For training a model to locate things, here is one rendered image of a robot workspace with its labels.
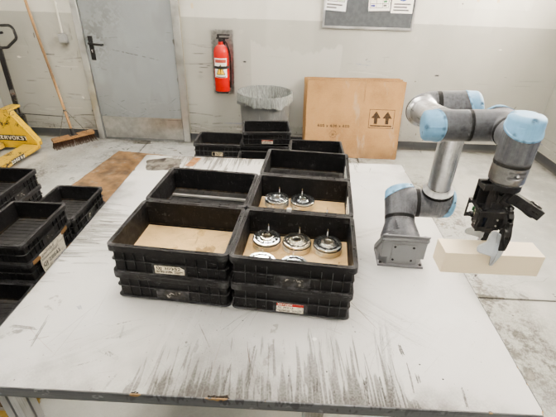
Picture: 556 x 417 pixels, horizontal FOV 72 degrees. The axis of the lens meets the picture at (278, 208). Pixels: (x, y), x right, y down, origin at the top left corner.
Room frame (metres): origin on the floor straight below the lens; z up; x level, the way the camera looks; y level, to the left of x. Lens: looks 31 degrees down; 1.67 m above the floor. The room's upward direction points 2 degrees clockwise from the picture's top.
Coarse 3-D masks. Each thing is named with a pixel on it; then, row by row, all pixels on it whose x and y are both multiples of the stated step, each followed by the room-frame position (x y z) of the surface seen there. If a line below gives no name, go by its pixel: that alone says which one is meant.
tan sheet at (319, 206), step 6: (264, 198) 1.49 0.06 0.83; (264, 204) 1.43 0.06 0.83; (318, 204) 1.44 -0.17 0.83; (324, 204) 1.45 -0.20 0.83; (330, 204) 1.45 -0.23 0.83; (336, 204) 1.45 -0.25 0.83; (342, 204) 1.45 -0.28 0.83; (312, 210) 1.39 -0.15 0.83; (318, 210) 1.39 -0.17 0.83; (324, 210) 1.40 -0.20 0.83; (330, 210) 1.40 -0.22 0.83; (336, 210) 1.40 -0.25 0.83; (342, 210) 1.40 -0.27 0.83
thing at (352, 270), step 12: (312, 216) 1.19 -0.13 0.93; (324, 216) 1.19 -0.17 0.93; (336, 216) 1.19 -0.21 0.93; (240, 228) 1.09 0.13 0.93; (252, 264) 0.93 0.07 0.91; (264, 264) 0.92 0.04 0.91; (276, 264) 0.92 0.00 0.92; (288, 264) 0.92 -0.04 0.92; (300, 264) 0.91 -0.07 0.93; (312, 264) 0.91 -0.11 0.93; (324, 264) 0.92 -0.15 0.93
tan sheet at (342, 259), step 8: (248, 240) 1.16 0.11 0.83; (312, 240) 1.18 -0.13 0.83; (248, 248) 1.11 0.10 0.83; (280, 248) 1.12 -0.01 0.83; (312, 248) 1.12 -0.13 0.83; (344, 248) 1.13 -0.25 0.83; (280, 256) 1.07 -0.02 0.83; (304, 256) 1.08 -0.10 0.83; (312, 256) 1.08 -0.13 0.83; (344, 256) 1.08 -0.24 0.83; (336, 264) 1.04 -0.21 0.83; (344, 264) 1.04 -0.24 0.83
